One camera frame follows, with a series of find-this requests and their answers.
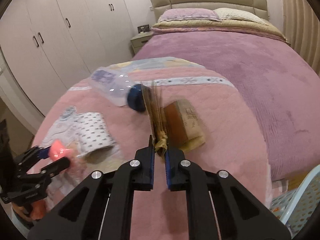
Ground clear plastic bottle blue cap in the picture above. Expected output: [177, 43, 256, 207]
[89, 66, 148, 113]

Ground white wardrobe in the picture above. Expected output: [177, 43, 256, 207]
[0, 0, 150, 125]

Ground beige nightstand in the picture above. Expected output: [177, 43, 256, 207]
[130, 31, 153, 57]

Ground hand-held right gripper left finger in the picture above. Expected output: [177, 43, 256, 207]
[27, 135, 155, 240]

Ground light blue plastic basket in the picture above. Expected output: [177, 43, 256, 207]
[271, 164, 320, 238]

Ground white patterned paper roll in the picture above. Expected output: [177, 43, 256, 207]
[72, 112, 118, 157]

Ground brown cardboard piece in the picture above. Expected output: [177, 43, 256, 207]
[141, 80, 169, 155]

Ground brown paper bag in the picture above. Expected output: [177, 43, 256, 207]
[164, 99, 207, 153]

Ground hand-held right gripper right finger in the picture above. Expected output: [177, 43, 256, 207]
[164, 142, 293, 240]

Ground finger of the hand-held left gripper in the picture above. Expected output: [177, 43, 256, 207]
[41, 157, 71, 179]
[14, 146, 53, 172]

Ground pink plastic wrapper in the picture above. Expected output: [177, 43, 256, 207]
[49, 140, 75, 160]

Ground pink pillow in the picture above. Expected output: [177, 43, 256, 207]
[157, 8, 222, 23]

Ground person's left hand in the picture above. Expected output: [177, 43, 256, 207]
[11, 200, 47, 222]

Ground beige curtain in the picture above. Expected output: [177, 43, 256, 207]
[280, 0, 320, 75]

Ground beige folded quilt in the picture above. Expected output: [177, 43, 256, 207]
[151, 17, 290, 45]

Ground purple bedspread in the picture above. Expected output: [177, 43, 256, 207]
[131, 31, 320, 182]

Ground white floral pillow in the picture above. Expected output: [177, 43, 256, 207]
[213, 7, 269, 24]

